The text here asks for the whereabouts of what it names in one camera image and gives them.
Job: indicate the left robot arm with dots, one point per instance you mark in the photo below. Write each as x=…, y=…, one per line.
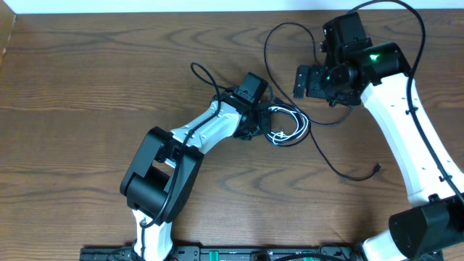
x=161, y=176

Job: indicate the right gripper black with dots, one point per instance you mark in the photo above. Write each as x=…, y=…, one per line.
x=313, y=90

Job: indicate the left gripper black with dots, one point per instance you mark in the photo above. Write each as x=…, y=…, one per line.
x=264, y=114

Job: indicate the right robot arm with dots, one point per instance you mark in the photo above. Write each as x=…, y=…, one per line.
x=356, y=72

